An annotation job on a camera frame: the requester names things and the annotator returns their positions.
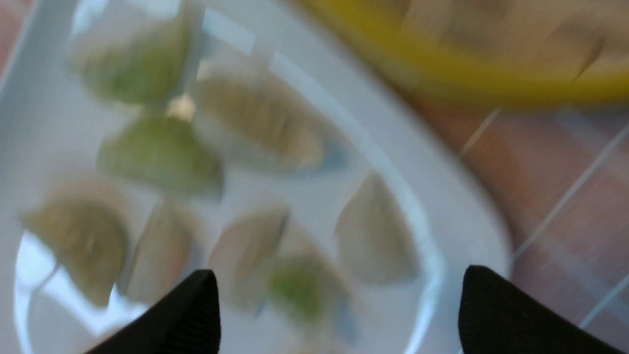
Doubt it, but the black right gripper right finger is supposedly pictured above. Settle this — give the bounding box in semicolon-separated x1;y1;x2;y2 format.
458;265;619;354

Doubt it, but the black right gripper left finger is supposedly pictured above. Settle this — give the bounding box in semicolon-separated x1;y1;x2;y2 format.
88;269;222;354

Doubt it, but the pink dumpling plate lower centre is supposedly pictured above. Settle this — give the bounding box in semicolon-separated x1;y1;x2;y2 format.
123;199;195;305

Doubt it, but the pink dumpling plate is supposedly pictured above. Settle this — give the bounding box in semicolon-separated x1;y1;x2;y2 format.
123;199;195;305
208;206;290;316

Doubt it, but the green dumpling plate middle right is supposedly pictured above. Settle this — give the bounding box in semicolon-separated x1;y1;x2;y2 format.
267;250;352;329

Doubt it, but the green dumpling plate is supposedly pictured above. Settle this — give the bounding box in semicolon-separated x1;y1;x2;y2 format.
96;115;225;199
69;15;191;105
267;250;352;329

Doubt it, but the pale dumpling plate lower left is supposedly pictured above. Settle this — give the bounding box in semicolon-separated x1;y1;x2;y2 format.
16;180;129;308

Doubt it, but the pale dumpling plate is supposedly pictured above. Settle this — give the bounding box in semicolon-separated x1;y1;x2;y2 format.
189;70;327;175
16;180;129;308
335;173;420;286

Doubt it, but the pale dumpling plate top right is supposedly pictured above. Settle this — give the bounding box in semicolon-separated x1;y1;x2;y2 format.
335;173;420;286

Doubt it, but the green dumpling plate middle left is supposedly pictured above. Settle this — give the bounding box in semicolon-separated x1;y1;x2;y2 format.
96;115;225;199

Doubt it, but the pale dumpling plate top centre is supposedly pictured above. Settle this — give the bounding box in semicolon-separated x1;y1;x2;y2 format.
189;70;327;175

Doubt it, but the white square plate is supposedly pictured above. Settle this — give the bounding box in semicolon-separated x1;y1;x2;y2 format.
1;0;512;354

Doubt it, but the green dumpling plate top left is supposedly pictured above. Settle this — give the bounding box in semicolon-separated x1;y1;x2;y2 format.
69;15;191;105

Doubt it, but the yellow-rimmed bamboo steamer basket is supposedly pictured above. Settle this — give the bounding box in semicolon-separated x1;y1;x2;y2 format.
298;0;628;108

